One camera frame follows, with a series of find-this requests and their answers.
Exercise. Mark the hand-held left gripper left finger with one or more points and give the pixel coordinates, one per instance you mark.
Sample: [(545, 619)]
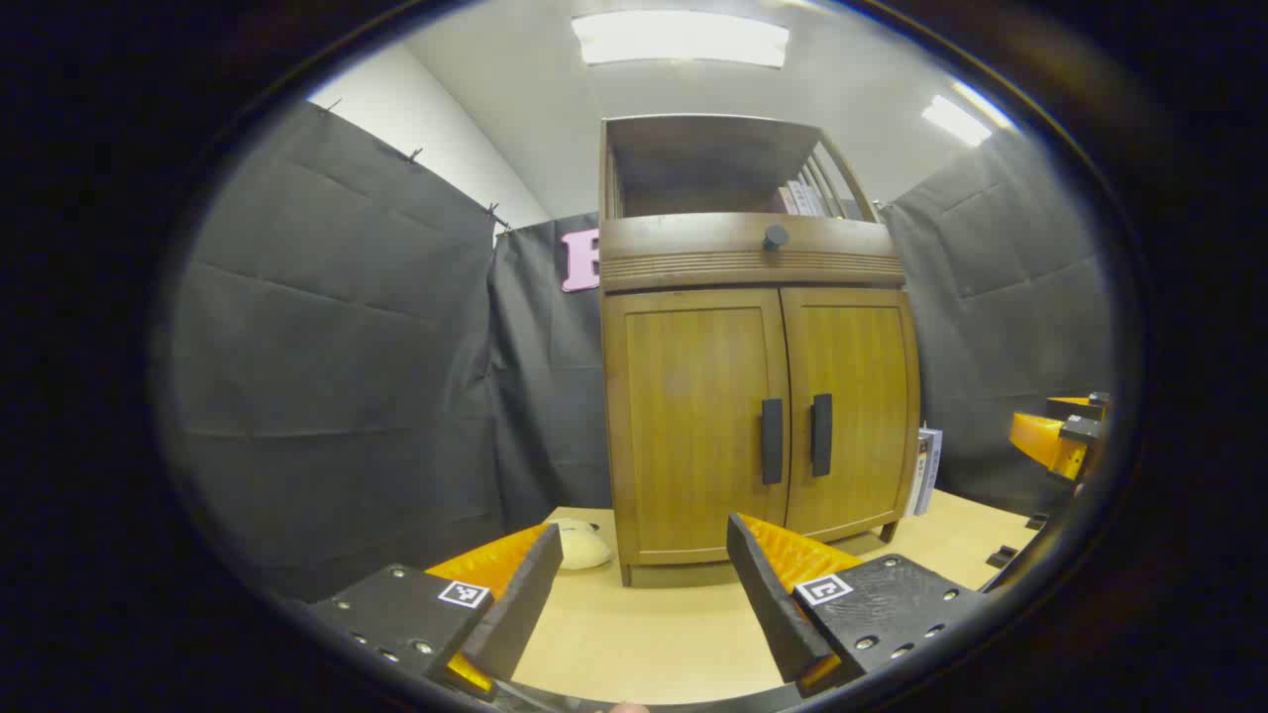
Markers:
[(520, 614)]

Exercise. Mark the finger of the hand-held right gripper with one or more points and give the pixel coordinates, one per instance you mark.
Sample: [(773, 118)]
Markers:
[(1040, 441), (1075, 403)]

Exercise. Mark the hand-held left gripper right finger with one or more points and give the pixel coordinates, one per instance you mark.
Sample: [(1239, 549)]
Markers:
[(773, 604)]

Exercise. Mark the wooden cabinet door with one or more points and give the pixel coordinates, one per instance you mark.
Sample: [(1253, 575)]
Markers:
[(693, 416), (862, 396)]

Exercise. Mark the wooden double-door shoe cabinet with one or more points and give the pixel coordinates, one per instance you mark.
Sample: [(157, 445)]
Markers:
[(693, 158)]

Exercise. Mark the small black plastic block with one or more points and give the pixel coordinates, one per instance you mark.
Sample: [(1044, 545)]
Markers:
[(1002, 557), (1037, 521)]

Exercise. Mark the cream round object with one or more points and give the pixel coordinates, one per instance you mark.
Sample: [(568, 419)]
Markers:
[(582, 547)]

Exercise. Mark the grey blue book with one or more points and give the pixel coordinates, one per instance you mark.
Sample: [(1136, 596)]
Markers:
[(933, 470)]

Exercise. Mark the ceiling light panel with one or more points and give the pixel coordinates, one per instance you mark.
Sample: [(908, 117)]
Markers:
[(956, 121), (679, 40)]

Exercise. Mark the black backdrop cloth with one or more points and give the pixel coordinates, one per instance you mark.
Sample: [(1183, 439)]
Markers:
[(327, 347)]

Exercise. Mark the grey spine book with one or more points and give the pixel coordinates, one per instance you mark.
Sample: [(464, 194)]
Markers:
[(814, 198)]

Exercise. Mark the white spine book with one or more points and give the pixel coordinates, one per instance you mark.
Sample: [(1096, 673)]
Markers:
[(798, 200)]

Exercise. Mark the tan spine book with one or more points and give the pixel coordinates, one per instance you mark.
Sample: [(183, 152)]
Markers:
[(785, 202)]

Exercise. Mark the wooden drawer with black knob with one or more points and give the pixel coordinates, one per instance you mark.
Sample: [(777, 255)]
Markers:
[(684, 248)]

